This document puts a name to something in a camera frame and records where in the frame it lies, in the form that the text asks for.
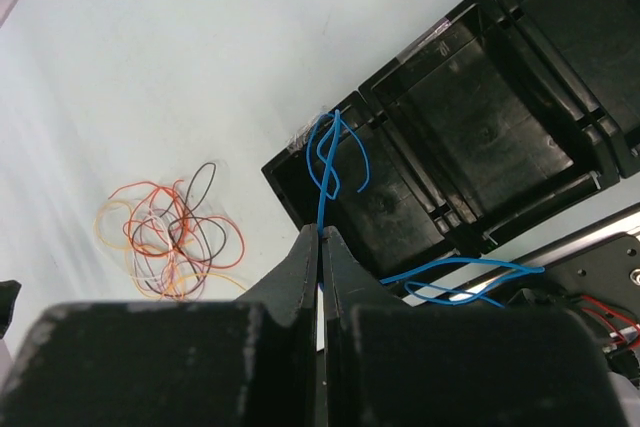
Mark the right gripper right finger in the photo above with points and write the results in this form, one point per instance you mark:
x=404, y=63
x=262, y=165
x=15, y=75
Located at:
x=391, y=364

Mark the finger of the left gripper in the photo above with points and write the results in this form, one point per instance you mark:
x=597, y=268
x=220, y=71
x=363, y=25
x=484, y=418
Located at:
x=9, y=291

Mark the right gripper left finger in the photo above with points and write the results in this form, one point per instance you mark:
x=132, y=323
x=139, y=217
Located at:
x=247, y=362

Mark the black compartment tray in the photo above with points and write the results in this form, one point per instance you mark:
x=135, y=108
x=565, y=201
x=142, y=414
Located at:
x=502, y=115

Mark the aluminium frame rail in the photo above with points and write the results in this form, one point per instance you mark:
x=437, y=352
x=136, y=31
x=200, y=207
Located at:
x=575, y=242

